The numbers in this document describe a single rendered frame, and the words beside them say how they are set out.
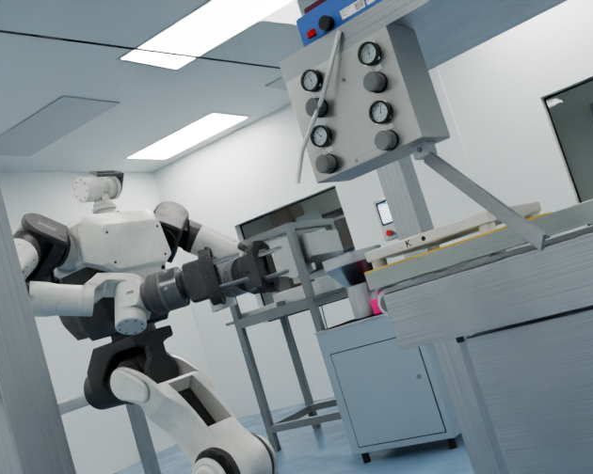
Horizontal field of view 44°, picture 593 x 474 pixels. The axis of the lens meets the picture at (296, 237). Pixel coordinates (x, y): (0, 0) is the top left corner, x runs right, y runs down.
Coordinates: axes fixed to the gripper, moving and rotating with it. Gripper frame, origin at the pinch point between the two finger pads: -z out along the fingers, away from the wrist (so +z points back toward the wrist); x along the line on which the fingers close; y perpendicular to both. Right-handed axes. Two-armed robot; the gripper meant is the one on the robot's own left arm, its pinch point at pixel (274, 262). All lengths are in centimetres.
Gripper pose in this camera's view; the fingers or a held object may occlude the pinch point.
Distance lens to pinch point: 166.8
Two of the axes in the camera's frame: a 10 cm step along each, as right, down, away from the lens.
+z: -6.5, 2.7, 7.1
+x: 2.9, 9.5, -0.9
